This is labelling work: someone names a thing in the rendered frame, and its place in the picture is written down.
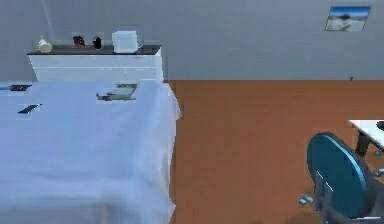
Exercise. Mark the white chest of drawers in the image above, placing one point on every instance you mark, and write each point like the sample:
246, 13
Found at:
96, 68

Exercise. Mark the open grey book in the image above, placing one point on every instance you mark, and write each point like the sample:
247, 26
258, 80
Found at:
118, 93

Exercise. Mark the white box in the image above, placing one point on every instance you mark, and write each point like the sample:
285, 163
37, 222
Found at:
125, 41

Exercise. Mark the bed with pale blue cover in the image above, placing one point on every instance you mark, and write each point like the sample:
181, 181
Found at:
83, 150

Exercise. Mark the small black object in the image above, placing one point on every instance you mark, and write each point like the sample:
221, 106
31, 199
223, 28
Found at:
97, 43

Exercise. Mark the dark red small object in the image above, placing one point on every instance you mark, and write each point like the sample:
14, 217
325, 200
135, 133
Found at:
78, 41

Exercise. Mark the teal round-backed office chair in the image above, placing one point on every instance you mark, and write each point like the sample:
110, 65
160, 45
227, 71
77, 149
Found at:
336, 175

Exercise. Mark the black flat phone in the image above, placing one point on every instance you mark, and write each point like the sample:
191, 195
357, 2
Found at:
20, 87

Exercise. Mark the white desk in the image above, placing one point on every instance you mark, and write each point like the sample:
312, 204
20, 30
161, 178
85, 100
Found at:
368, 131

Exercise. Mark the framed landscape picture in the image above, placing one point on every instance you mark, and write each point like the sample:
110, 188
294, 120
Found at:
347, 18

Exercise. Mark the dark object on desk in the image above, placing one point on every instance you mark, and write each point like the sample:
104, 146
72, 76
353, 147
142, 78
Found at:
380, 125

